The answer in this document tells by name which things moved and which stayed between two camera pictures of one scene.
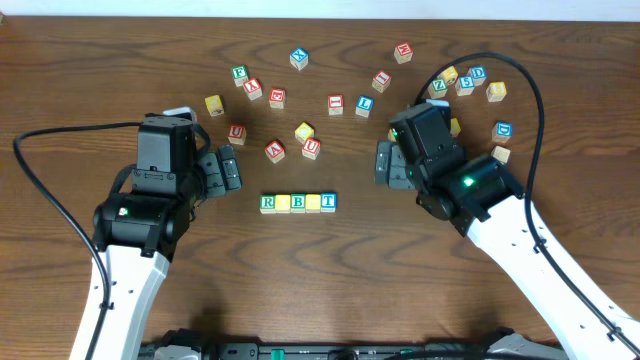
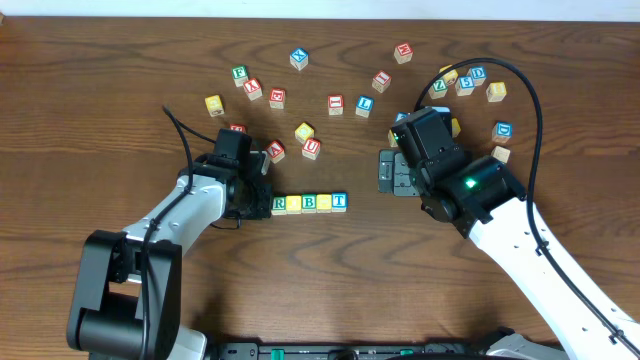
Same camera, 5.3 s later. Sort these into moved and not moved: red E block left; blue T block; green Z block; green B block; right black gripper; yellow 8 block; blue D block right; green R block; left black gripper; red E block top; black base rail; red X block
Moved: left black gripper; blue T block; green B block; green R block
Not moved: green Z block; yellow 8 block; blue D block right; right black gripper; black base rail; red E block top; red E block left; red X block
